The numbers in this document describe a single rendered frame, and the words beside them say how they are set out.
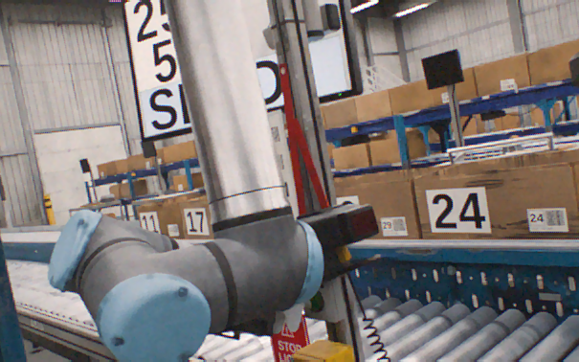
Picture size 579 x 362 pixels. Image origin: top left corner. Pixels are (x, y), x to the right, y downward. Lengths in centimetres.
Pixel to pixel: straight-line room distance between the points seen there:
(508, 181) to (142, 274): 97
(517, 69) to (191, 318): 588
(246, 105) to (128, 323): 25
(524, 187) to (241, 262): 87
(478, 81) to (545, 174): 519
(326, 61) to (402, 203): 63
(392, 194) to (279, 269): 96
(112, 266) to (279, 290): 16
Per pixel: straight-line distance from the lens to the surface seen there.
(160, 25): 115
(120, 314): 49
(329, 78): 93
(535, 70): 616
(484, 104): 635
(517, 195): 131
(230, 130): 56
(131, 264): 53
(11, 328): 81
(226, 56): 58
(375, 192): 152
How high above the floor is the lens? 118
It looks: 3 degrees down
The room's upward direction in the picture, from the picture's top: 10 degrees counter-clockwise
